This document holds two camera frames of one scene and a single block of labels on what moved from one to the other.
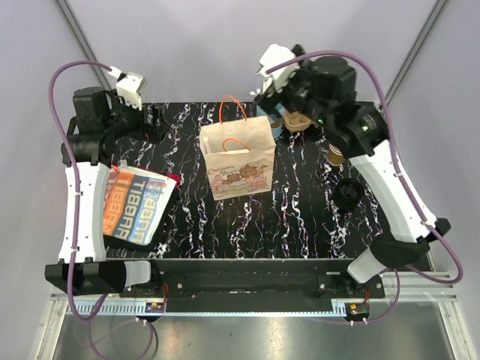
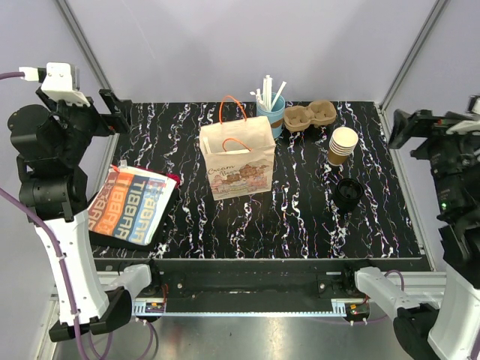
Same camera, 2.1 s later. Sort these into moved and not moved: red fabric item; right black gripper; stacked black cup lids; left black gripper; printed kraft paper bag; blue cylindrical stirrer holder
Moved: right black gripper; left black gripper
Not moved: blue cylindrical stirrer holder; red fabric item; printed kraft paper bag; stacked black cup lids
